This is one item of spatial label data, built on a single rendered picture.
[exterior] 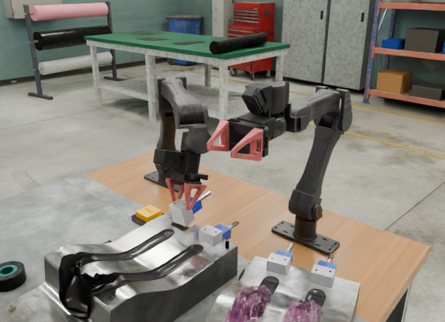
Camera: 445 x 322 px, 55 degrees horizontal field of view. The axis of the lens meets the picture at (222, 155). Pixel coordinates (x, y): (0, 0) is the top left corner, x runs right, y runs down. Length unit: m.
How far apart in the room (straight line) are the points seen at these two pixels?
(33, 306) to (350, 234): 0.88
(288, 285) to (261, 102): 0.43
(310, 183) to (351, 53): 5.34
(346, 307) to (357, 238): 0.38
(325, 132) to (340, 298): 0.46
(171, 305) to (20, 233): 0.62
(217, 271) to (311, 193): 0.34
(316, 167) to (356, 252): 0.27
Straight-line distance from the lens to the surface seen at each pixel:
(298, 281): 1.05
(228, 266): 1.09
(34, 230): 1.44
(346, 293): 1.04
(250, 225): 1.35
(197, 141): 1.04
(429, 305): 2.50
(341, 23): 6.54
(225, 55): 4.04
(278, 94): 0.93
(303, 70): 6.95
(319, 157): 1.21
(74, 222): 1.44
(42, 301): 1.05
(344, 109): 1.21
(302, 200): 1.21
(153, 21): 8.97
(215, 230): 1.10
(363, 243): 1.33
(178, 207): 1.13
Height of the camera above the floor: 1.50
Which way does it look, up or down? 22 degrees down
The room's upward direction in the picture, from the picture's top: straight up
